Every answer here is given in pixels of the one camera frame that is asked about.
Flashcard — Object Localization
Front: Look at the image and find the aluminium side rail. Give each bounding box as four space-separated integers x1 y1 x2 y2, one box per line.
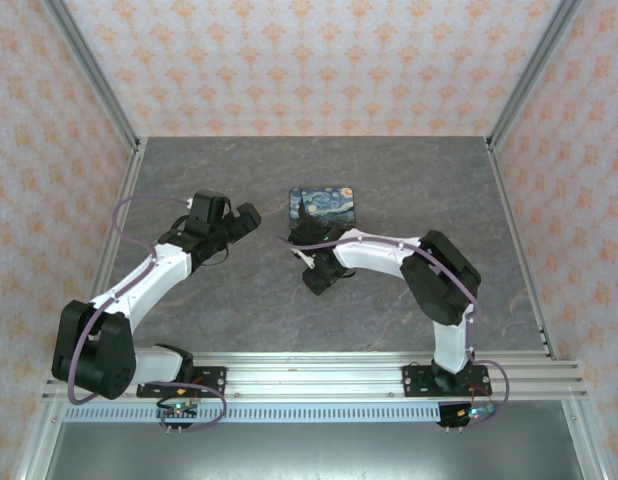
91 138 149 311
485 137 560 361

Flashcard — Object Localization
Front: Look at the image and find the aluminium corner post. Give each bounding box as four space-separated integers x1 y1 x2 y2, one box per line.
486 0 586 151
42 0 143 151

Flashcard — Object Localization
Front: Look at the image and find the slotted grey cable duct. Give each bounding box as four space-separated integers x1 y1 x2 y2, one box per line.
62 403 445 425

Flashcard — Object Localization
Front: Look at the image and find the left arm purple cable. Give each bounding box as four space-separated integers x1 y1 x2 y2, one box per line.
68 193 228 432

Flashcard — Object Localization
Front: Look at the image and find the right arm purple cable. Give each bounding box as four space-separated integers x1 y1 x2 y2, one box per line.
274 234 513 430

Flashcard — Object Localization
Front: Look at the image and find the aluminium mounting beam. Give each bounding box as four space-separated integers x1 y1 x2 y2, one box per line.
42 351 589 403

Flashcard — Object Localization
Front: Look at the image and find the grey metal panel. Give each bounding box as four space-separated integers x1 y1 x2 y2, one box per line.
48 422 588 480

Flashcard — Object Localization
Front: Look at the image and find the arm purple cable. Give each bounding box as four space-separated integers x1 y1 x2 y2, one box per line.
68 193 228 432
274 234 513 430

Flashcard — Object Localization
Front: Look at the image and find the starry night print box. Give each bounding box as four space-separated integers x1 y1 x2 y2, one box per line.
287 186 358 234

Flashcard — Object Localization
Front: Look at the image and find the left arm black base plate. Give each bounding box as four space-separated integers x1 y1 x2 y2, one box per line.
138 366 229 400

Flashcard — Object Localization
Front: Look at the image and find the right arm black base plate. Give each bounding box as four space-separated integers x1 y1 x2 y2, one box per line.
401 363 491 400

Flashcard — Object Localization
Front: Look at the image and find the aluminium frame leg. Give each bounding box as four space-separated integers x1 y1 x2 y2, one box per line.
561 399 610 480
16 399 65 480

